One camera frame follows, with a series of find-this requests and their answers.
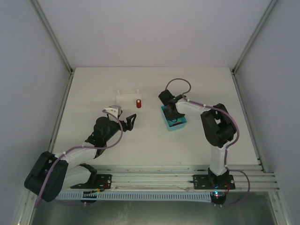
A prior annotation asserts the aluminium mounting rail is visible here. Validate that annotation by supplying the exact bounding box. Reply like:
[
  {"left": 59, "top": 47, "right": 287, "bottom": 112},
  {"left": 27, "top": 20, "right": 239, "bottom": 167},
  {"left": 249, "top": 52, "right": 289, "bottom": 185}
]
[{"left": 25, "top": 164, "right": 280, "bottom": 192}]

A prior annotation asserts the teal plastic bin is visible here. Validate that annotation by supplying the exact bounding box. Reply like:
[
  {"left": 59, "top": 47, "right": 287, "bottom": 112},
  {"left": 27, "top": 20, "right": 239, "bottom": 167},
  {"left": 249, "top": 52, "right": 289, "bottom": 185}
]
[{"left": 161, "top": 106, "right": 187, "bottom": 132}]

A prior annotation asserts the right aluminium corner post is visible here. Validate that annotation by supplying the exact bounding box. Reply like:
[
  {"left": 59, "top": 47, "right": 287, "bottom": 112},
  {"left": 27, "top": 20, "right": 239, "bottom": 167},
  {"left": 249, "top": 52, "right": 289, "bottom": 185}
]
[{"left": 231, "top": 0, "right": 278, "bottom": 76}]

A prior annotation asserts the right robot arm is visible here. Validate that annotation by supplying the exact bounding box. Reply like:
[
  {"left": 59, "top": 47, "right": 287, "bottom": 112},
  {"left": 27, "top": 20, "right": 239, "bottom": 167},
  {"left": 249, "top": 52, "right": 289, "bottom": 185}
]
[{"left": 158, "top": 90, "right": 237, "bottom": 188}]

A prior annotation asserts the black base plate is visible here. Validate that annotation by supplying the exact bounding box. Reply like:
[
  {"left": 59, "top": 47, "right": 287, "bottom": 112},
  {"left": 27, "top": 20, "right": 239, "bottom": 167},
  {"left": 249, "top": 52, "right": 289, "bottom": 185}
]
[
  {"left": 191, "top": 174, "right": 236, "bottom": 190},
  {"left": 71, "top": 174, "right": 112, "bottom": 190}
]

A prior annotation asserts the slotted cable duct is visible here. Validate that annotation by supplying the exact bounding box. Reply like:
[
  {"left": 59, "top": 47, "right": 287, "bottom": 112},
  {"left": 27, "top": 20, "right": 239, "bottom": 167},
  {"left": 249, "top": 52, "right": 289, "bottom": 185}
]
[{"left": 56, "top": 190, "right": 211, "bottom": 203}]

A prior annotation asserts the large red spring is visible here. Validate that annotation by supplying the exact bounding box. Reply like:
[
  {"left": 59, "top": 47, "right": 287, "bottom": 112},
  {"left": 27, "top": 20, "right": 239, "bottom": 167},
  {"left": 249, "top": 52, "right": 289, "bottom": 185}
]
[{"left": 136, "top": 99, "right": 142, "bottom": 109}]

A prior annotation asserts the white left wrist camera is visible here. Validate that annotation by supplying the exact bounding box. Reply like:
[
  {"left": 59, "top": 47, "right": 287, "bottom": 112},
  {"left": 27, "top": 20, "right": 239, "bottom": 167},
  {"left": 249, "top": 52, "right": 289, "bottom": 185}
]
[{"left": 104, "top": 105, "right": 122, "bottom": 118}]

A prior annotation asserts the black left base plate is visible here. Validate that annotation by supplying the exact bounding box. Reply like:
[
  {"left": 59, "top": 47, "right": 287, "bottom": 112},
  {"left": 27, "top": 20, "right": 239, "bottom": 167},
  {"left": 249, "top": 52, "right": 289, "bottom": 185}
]
[{"left": 71, "top": 174, "right": 112, "bottom": 190}]

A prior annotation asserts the white peg fixture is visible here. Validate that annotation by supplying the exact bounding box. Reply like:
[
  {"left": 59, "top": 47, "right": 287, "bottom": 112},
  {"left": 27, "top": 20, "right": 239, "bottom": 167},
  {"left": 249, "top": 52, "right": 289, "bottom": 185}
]
[{"left": 115, "top": 89, "right": 142, "bottom": 105}]

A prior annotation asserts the left aluminium corner post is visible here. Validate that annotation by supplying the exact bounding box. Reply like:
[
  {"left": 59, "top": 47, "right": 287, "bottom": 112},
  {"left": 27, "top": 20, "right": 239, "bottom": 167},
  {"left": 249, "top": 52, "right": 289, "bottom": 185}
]
[{"left": 30, "top": 0, "right": 73, "bottom": 75}]

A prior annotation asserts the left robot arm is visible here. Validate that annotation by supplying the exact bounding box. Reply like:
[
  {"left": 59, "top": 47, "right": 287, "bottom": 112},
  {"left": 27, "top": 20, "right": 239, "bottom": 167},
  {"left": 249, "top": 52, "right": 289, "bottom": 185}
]
[{"left": 24, "top": 112, "right": 136, "bottom": 202}]

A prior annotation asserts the aluminium corner post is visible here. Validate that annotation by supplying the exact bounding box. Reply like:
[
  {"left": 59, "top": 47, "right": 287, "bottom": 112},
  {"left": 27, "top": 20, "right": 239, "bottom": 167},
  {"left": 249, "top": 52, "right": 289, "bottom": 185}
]
[
  {"left": 30, "top": 0, "right": 73, "bottom": 75},
  {"left": 231, "top": 0, "right": 278, "bottom": 76}
]

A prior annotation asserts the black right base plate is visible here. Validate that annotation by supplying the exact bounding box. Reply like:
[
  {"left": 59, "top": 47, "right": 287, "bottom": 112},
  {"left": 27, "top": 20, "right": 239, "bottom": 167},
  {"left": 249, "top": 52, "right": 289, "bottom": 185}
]
[{"left": 191, "top": 174, "right": 236, "bottom": 190}]

